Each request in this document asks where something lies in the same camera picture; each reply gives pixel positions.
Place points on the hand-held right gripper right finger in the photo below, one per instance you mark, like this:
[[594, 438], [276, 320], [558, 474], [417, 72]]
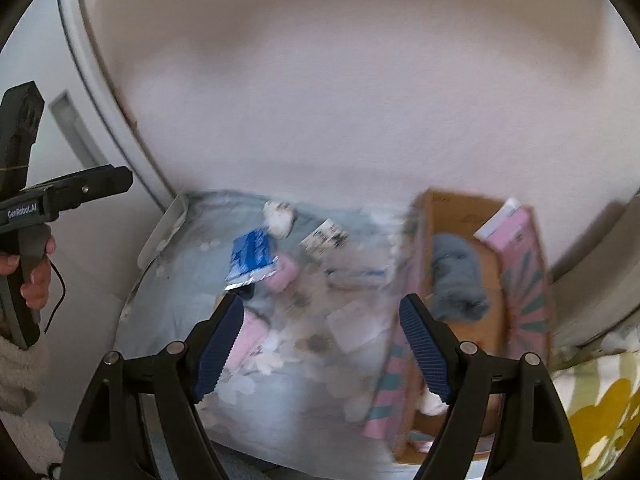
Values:
[[425, 355]]

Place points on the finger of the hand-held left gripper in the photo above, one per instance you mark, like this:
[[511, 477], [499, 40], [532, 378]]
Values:
[[92, 185], [20, 130]]

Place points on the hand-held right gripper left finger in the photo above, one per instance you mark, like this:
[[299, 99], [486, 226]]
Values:
[[220, 352]]

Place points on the clear plastic floss box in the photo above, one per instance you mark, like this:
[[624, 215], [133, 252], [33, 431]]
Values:
[[352, 327]]

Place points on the grey cloth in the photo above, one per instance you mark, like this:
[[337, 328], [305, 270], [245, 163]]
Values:
[[457, 280]]

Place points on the small pink packet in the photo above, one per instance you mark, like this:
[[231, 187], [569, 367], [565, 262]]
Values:
[[250, 335], [282, 272]]

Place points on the blue foil packet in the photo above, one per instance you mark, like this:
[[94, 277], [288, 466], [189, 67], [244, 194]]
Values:
[[250, 255]]

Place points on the pink striped cardboard box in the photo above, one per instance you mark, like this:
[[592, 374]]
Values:
[[525, 300]]

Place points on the person's left forearm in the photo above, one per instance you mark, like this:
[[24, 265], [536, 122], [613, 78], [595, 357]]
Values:
[[20, 375]]

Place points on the person's left hand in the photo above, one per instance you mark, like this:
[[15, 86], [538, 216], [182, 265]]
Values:
[[32, 280]]

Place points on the blue white tube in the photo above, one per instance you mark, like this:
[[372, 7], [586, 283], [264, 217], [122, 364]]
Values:
[[355, 276]]

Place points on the small white toy figure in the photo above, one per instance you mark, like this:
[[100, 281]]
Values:
[[278, 217]]

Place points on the black white patterned packet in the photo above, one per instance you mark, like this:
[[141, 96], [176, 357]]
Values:
[[325, 237]]

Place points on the yellow floral bedding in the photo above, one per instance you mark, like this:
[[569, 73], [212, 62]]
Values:
[[600, 410]]

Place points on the beige padded headboard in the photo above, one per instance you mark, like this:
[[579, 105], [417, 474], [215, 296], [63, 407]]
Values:
[[600, 270]]

